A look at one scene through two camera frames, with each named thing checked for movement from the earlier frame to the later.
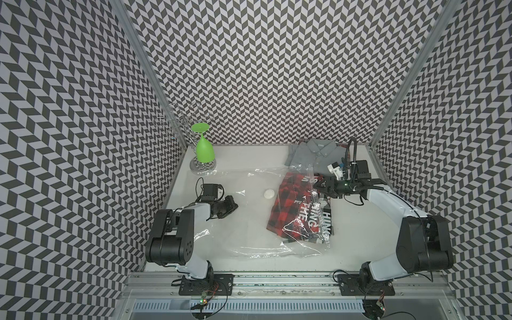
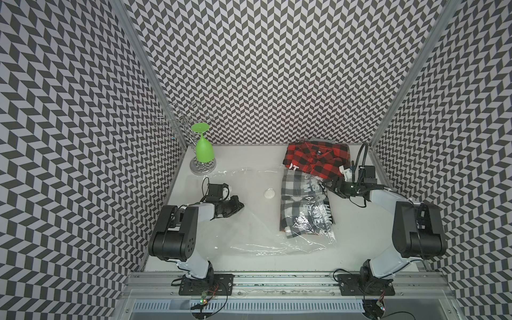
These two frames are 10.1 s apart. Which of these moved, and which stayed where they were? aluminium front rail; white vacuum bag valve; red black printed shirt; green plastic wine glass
Moved: red black printed shirt
Stayed: white vacuum bag valve; green plastic wine glass; aluminium front rail
